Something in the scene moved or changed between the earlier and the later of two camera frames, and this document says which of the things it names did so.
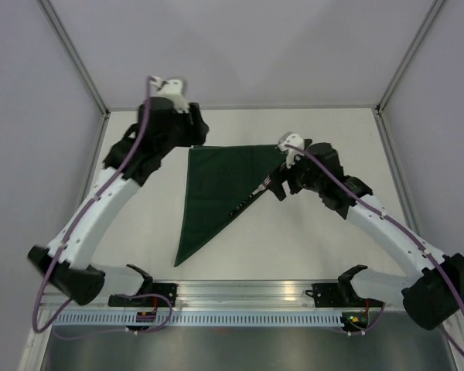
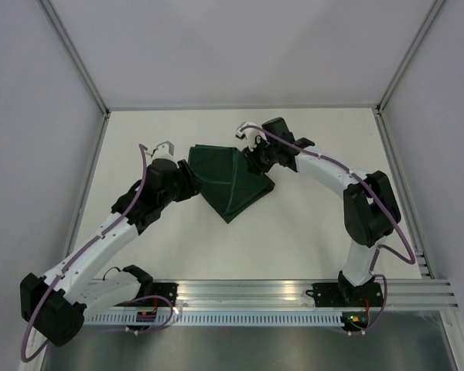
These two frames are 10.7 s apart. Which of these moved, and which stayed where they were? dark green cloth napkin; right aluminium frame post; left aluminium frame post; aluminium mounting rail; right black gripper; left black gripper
Moved: left black gripper; right black gripper; dark green cloth napkin
Stayed: right aluminium frame post; left aluminium frame post; aluminium mounting rail
